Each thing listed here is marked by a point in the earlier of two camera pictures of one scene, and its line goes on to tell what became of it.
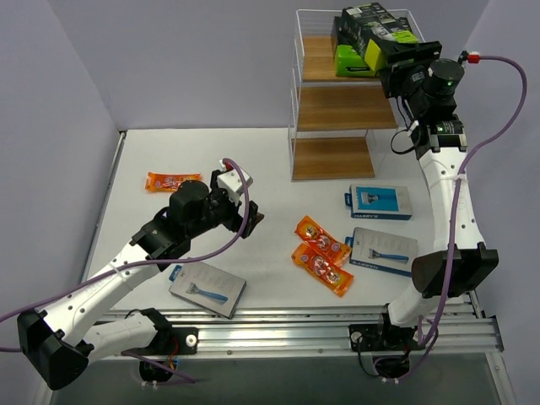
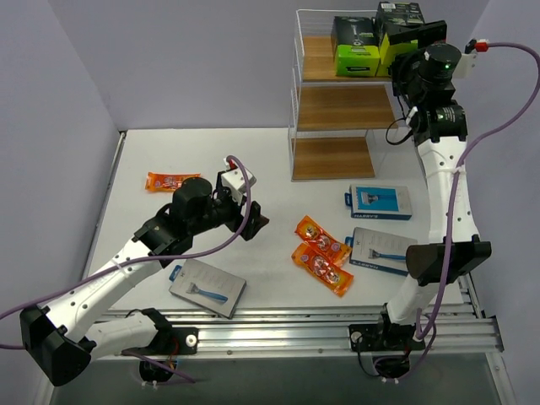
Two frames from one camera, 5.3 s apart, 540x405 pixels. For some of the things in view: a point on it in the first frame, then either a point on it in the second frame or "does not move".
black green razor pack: (348, 62) does not move
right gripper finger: (397, 53) to (428, 33)
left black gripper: (238, 216) does not move
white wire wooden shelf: (335, 118) does not move
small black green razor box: (369, 29) to (391, 16)
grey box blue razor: (207, 286) does not move
